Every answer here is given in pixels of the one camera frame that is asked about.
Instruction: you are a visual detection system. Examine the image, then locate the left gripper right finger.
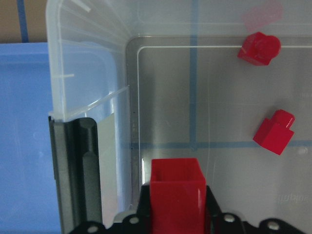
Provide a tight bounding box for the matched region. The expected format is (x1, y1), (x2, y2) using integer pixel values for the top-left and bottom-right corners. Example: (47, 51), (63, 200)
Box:
(204, 186), (304, 234)

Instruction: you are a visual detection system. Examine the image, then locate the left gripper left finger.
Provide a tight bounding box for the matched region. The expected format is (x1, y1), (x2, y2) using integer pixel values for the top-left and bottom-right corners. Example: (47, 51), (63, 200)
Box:
(70, 184), (152, 234)

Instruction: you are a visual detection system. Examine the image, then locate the red block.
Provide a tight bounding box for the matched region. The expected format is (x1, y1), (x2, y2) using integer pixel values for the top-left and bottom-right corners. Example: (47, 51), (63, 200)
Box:
(237, 32), (281, 66)
(150, 158), (206, 234)
(253, 109), (295, 155)

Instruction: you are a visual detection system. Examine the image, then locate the clear plastic storage box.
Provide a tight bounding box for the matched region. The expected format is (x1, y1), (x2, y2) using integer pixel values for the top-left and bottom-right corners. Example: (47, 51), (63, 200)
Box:
(46, 0), (312, 234)

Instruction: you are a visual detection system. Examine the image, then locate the blue plastic tray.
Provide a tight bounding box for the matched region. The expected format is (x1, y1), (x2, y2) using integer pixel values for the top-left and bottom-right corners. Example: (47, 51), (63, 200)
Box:
(0, 41), (117, 234)

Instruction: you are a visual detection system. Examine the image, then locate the black box latch handle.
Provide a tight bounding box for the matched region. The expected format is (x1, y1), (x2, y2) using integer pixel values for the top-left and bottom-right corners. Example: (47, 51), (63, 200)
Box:
(49, 117), (102, 234)

